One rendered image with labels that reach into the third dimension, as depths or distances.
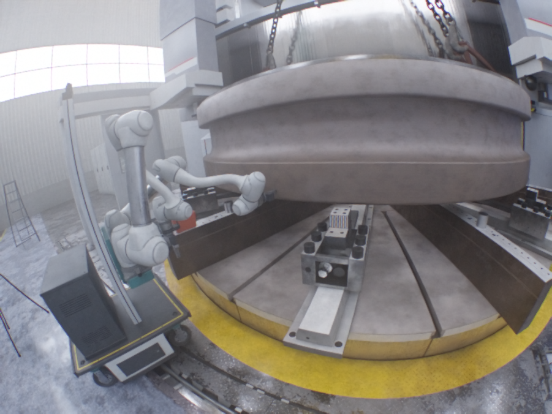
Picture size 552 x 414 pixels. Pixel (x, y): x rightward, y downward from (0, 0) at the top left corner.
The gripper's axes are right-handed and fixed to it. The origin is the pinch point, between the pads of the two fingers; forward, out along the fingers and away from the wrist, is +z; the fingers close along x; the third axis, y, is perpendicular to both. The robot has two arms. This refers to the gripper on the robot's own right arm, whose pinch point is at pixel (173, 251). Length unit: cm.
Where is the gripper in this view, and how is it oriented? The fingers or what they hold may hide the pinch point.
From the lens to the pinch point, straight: 158.4
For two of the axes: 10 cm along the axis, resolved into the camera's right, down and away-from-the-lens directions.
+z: 1.1, 9.4, 3.3
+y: -6.7, 3.2, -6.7
